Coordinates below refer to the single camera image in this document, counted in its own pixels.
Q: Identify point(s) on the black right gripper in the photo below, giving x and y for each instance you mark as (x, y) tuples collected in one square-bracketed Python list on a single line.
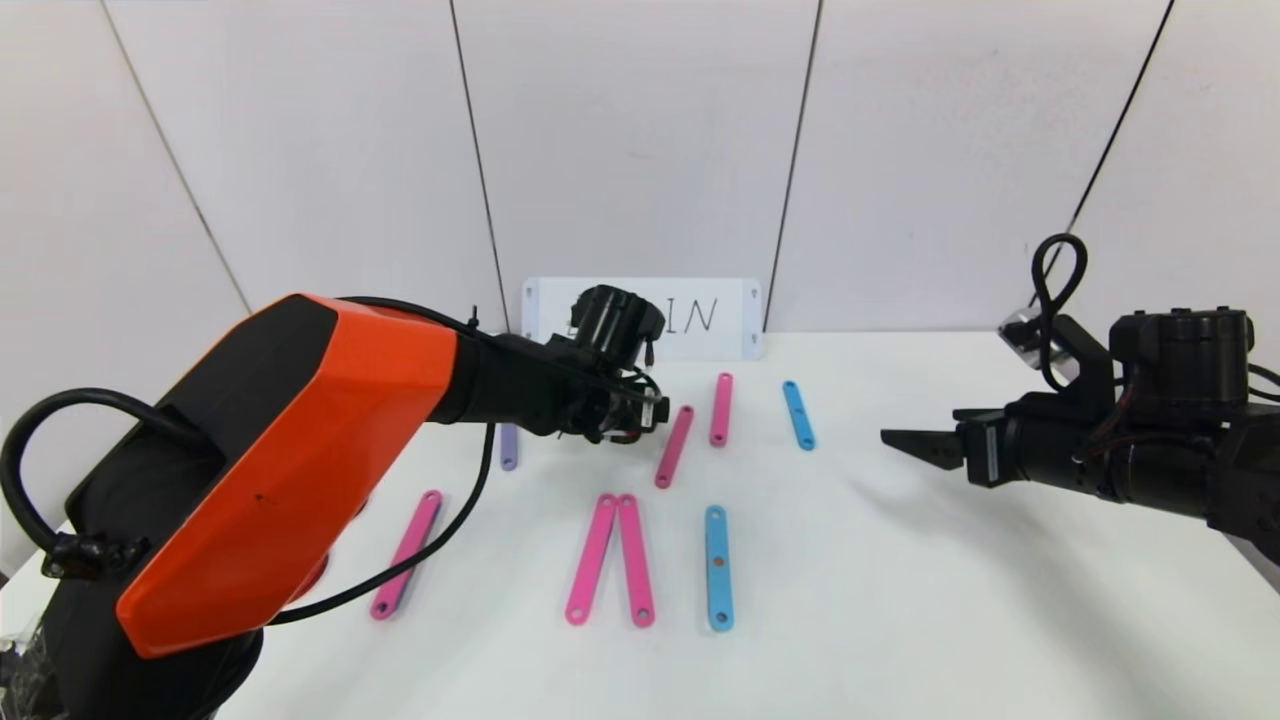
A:
[(978, 450)]

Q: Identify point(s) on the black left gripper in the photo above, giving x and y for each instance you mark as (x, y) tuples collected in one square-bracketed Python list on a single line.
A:
[(652, 412)]

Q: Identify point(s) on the pink bar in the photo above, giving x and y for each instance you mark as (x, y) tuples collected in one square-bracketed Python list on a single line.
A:
[(636, 560), (675, 447), (405, 555), (721, 410), (591, 560)]

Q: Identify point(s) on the orange and black left arm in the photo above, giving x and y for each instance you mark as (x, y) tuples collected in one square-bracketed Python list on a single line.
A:
[(300, 420)]

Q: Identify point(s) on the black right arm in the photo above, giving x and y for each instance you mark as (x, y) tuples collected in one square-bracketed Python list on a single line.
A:
[(1190, 360)]

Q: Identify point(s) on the white BRAIN sign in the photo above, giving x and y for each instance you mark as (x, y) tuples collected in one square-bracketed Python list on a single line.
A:
[(735, 300)]

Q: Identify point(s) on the short blue flat bar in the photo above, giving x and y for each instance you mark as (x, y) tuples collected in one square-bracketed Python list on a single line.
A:
[(799, 416)]

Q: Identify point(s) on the light blue three-hole bar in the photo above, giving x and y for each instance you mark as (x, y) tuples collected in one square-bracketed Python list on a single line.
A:
[(719, 545)]

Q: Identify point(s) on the short purple flat bar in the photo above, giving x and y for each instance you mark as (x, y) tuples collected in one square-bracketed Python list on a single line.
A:
[(509, 455)]

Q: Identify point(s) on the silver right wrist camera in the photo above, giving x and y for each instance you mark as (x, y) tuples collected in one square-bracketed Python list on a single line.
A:
[(1022, 330)]

